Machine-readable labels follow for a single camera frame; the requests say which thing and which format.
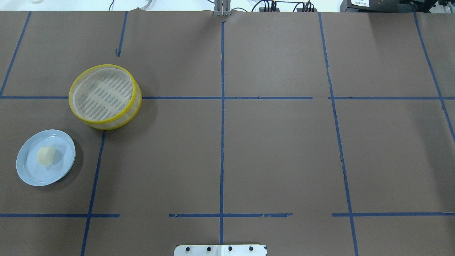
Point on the white steamed bun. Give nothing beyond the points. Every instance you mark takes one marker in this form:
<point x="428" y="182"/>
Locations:
<point x="46" y="155"/>

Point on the yellow plastic steamer basket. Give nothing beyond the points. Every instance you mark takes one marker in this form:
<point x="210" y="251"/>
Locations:
<point x="105" y="97"/>

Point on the brown paper table cover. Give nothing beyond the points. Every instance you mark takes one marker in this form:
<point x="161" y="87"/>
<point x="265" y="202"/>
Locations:
<point x="325" y="134"/>

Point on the black usb hub left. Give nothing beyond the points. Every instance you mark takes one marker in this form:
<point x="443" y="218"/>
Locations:
<point x="271" y="8"/>

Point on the black usb hub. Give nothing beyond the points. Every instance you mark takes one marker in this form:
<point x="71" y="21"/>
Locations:
<point x="271" y="8"/>
<point x="306" y="9"/>

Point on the black usb hub right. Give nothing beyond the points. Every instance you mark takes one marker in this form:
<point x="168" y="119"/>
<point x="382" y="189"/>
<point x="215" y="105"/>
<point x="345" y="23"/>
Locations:
<point x="306" y="9"/>

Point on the black computer box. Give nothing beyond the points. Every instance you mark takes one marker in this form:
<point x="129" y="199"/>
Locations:
<point x="387" y="6"/>

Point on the light blue plate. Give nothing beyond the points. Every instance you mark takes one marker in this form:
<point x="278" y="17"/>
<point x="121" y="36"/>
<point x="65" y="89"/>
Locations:
<point x="35" y="174"/>

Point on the aluminium frame post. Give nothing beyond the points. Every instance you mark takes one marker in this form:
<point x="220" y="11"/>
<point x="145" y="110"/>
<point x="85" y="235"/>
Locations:
<point x="222" y="8"/>

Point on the white pedestal base plate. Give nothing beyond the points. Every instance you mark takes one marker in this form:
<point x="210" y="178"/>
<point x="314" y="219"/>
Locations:
<point x="221" y="250"/>

